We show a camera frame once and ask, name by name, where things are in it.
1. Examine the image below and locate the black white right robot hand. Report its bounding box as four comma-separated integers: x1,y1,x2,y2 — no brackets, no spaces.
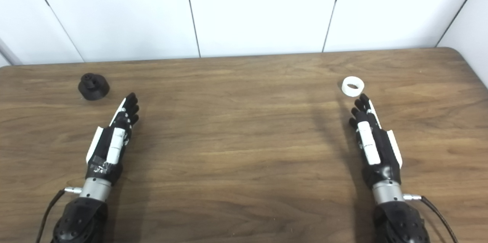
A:
349,93,403,189

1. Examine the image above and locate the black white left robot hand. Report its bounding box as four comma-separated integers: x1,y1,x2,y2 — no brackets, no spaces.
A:
85,92,140,186

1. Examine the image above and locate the round black plastic part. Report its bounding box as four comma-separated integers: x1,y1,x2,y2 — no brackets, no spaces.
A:
78,72,110,101

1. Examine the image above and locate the white plastic ring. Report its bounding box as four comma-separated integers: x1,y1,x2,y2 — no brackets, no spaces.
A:
341,76,365,97

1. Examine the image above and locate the grey metal pole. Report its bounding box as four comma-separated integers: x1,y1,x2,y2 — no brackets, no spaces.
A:
0,39,22,65

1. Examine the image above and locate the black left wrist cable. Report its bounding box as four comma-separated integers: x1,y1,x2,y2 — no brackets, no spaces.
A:
36,187,82,243

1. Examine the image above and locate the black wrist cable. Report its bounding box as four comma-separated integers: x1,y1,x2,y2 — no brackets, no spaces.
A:
403,193,458,243
36,187,82,243

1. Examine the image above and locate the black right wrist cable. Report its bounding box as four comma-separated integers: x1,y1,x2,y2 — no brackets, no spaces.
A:
403,193,458,243

